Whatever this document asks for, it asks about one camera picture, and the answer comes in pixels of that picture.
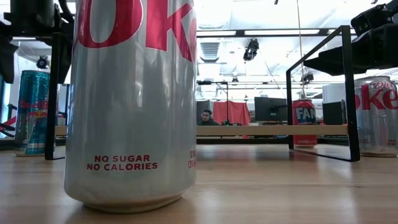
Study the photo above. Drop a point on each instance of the small black hanging device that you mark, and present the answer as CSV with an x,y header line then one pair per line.
x,y
307,77

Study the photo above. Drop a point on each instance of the black computer monitor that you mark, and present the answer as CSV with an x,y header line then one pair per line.
x,y
269,109

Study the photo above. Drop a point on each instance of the black box monitor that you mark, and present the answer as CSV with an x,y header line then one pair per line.
x,y
333,113

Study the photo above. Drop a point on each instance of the person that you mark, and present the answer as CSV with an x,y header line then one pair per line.
x,y
206,117

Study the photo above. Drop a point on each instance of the ceiling air vent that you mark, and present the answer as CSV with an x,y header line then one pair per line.
x,y
210,51

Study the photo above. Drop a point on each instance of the black hanging camera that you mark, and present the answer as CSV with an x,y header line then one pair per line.
x,y
251,49

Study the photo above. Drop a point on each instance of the black aluminium rig frame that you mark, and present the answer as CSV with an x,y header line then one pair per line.
x,y
248,140

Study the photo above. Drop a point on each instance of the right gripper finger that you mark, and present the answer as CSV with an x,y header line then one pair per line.
x,y
312,63
360,56

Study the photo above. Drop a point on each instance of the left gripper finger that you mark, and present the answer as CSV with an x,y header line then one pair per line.
x,y
7,62
66,56

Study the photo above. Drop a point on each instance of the black overhead crossbar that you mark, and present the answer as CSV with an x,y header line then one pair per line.
x,y
240,32

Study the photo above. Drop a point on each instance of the silver Diet Coke can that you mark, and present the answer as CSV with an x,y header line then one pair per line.
x,y
130,109
377,124

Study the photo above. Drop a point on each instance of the red slanted bar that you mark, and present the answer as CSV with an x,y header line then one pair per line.
x,y
9,120

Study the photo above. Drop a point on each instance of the wooden shelf with black frame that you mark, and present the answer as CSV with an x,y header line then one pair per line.
x,y
273,130

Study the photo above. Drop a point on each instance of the white cabinet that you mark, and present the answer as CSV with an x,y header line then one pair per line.
x,y
332,93

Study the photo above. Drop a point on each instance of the black wall camera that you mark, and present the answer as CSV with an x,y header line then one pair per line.
x,y
42,62

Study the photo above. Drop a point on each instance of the black camera stand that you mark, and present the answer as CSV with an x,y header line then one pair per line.
x,y
205,82

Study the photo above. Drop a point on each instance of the red cloth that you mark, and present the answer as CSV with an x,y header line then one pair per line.
x,y
233,112

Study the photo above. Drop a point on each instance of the red Fanta can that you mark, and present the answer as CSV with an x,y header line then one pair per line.
x,y
304,112

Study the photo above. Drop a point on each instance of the blue Red Bull can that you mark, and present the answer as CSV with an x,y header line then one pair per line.
x,y
32,118

